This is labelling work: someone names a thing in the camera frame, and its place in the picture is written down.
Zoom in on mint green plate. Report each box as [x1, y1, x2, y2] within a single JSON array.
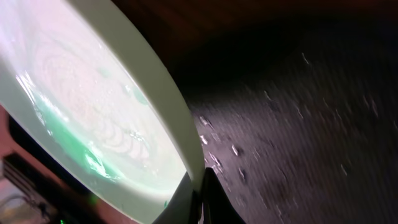
[[1, 0, 205, 223]]

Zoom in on round black serving tray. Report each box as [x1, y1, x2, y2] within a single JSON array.
[[172, 18, 397, 223]]

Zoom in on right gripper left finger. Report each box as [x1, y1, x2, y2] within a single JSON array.
[[152, 172, 201, 224]]

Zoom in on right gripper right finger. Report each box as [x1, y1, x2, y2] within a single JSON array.
[[201, 167, 245, 224]]

